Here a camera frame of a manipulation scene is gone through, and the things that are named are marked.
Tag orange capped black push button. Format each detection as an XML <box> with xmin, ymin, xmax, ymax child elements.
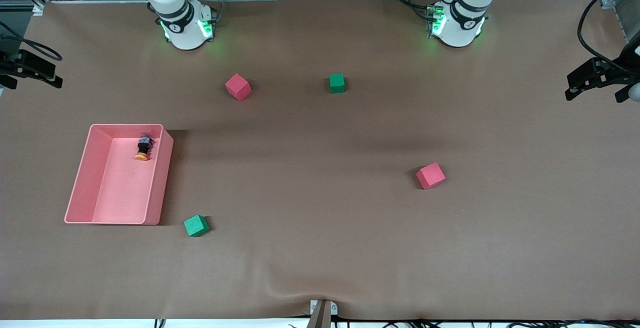
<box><xmin>135</xmin><ymin>136</ymin><xmax>154</xmax><ymax>162</ymax></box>

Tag pink plastic bin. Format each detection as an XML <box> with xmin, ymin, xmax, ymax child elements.
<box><xmin>64</xmin><ymin>124</ymin><xmax>175</xmax><ymax>226</ymax></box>

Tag pink foam cube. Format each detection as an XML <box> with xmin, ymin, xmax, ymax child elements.
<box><xmin>224</xmin><ymin>73</ymin><xmax>252</xmax><ymax>102</ymax></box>
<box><xmin>416</xmin><ymin>162</ymin><xmax>447</xmax><ymax>190</ymax></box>

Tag brown table mat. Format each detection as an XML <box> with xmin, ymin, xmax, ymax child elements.
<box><xmin>0</xmin><ymin>0</ymin><xmax>640</xmax><ymax>321</ymax></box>

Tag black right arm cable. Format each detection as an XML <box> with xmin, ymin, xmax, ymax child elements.
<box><xmin>0</xmin><ymin>21</ymin><xmax>64</xmax><ymax>62</ymax></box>

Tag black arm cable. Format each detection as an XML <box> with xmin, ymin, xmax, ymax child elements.
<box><xmin>577</xmin><ymin>0</ymin><xmax>640</xmax><ymax>76</ymax></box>
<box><xmin>0</xmin><ymin>21</ymin><xmax>64</xmax><ymax>62</ymax></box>

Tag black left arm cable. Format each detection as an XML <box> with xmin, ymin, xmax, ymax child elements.
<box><xmin>577</xmin><ymin>0</ymin><xmax>640</xmax><ymax>76</ymax></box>

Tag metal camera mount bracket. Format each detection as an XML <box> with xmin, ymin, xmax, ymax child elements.
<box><xmin>307</xmin><ymin>299</ymin><xmax>339</xmax><ymax>328</ymax></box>

